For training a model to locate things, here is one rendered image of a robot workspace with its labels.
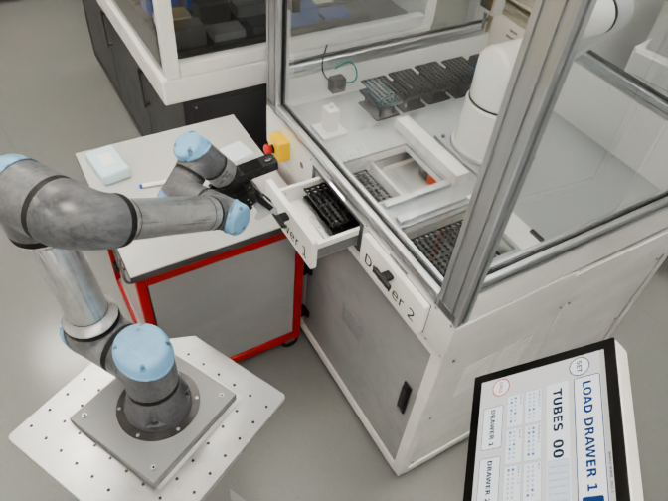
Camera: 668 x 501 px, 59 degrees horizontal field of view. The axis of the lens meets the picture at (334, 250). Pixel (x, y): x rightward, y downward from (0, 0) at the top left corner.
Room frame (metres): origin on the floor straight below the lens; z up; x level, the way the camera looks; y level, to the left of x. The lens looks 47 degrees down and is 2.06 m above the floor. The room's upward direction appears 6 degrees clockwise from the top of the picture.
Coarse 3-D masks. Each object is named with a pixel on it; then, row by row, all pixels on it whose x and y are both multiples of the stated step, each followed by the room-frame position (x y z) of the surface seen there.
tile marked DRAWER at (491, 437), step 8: (488, 408) 0.62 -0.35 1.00; (496, 408) 0.61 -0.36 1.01; (488, 416) 0.60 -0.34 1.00; (496, 416) 0.59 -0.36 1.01; (488, 424) 0.58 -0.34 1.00; (496, 424) 0.57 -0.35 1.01; (488, 432) 0.56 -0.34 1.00; (496, 432) 0.56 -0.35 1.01; (488, 440) 0.55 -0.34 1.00; (496, 440) 0.54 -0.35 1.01; (480, 448) 0.53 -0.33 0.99; (488, 448) 0.53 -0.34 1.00; (496, 448) 0.52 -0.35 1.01
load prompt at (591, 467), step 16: (576, 384) 0.60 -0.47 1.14; (592, 384) 0.59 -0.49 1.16; (576, 400) 0.57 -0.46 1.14; (592, 400) 0.56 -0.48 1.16; (576, 416) 0.54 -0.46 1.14; (592, 416) 0.53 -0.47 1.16; (576, 432) 0.51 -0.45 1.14; (592, 432) 0.50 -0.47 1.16; (576, 448) 0.48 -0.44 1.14; (592, 448) 0.47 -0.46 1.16; (592, 464) 0.44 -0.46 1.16; (592, 480) 0.42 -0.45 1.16; (592, 496) 0.39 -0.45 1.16; (608, 496) 0.39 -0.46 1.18
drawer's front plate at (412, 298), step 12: (372, 240) 1.13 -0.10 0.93; (360, 252) 1.15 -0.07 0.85; (372, 252) 1.11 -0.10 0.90; (384, 252) 1.08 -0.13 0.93; (372, 264) 1.10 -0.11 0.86; (384, 264) 1.06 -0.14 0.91; (396, 264) 1.05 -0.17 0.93; (372, 276) 1.09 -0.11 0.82; (396, 276) 1.01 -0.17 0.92; (384, 288) 1.04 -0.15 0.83; (396, 288) 1.01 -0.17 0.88; (408, 288) 0.97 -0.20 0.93; (408, 300) 0.96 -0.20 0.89; (420, 300) 0.93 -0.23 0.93; (408, 312) 0.95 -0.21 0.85; (420, 312) 0.92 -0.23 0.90; (420, 324) 0.91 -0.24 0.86
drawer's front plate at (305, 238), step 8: (272, 184) 1.31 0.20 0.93; (272, 192) 1.29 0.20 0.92; (280, 192) 1.28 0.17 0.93; (272, 200) 1.29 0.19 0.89; (280, 200) 1.25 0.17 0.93; (280, 208) 1.24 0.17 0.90; (288, 208) 1.21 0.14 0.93; (272, 216) 1.29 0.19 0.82; (296, 216) 1.19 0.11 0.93; (288, 224) 1.20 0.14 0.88; (296, 224) 1.16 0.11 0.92; (304, 224) 1.16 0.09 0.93; (288, 232) 1.20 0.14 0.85; (296, 232) 1.16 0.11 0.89; (304, 232) 1.13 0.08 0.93; (304, 240) 1.13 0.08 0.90; (312, 240) 1.10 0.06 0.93; (296, 248) 1.16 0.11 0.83; (312, 248) 1.09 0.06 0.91; (312, 256) 1.09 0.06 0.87; (312, 264) 1.09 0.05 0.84
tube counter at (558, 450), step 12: (552, 444) 0.50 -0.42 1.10; (564, 444) 0.49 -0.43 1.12; (552, 456) 0.48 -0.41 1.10; (564, 456) 0.47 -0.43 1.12; (552, 468) 0.45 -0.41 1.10; (564, 468) 0.45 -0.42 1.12; (552, 480) 0.43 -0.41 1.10; (564, 480) 0.43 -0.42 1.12; (552, 492) 0.41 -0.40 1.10; (564, 492) 0.41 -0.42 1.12
